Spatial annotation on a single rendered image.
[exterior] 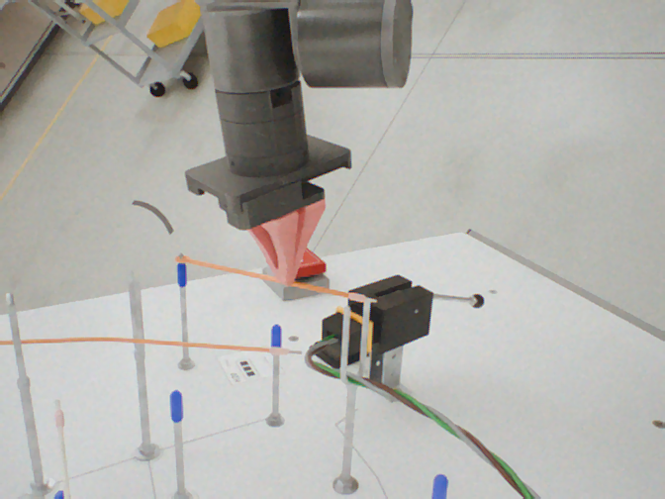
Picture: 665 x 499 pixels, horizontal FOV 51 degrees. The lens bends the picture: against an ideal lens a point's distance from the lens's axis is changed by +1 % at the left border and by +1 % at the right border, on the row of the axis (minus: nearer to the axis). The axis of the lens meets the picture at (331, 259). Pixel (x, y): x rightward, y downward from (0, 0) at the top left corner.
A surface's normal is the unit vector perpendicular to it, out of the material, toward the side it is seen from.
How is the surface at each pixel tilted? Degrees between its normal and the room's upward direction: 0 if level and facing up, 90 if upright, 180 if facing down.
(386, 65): 77
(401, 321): 98
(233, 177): 40
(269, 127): 84
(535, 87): 0
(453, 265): 50
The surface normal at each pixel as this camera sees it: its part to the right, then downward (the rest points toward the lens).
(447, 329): 0.04, -0.91
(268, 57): 0.40, 0.43
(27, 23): 0.57, 0.24
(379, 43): -0.30, 0.36
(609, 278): -0.63, -0.48
